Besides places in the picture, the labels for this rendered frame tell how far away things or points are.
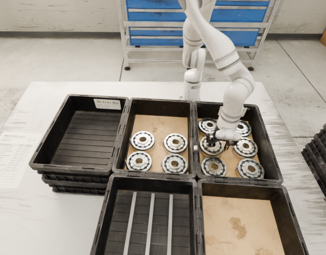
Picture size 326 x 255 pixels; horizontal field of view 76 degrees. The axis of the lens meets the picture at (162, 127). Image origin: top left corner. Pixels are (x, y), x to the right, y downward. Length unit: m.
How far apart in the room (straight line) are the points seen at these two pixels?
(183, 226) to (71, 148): 0.57
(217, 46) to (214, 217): 0.56
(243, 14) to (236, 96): 2.12
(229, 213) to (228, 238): 0.08
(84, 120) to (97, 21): 2.68
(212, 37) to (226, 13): 2.04
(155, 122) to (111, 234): 0.52
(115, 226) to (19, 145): 0.73
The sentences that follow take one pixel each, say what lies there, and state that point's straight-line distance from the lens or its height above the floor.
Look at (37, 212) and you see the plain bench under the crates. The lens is 1.06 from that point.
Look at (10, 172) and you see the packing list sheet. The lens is 1.22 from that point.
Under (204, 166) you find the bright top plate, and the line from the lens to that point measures 0.86.
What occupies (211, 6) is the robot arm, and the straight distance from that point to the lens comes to 0.73.
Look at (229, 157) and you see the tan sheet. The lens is 0.95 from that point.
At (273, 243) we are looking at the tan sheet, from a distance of 0.86.
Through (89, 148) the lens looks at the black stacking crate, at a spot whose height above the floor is 0.83.
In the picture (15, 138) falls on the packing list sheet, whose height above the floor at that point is 0.70.
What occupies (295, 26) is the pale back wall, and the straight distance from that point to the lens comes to 4.16.
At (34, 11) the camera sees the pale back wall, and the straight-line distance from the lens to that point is 3.90.
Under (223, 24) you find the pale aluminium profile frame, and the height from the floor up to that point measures 0.60.
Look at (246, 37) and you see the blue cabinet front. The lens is 2.88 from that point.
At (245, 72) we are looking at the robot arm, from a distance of 0.71.
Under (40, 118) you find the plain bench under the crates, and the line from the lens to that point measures 1.39.
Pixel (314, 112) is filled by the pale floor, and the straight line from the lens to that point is 2.82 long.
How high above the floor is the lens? 1.58
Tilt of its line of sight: 49 degrees down
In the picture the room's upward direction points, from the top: 2 degrees clockwise
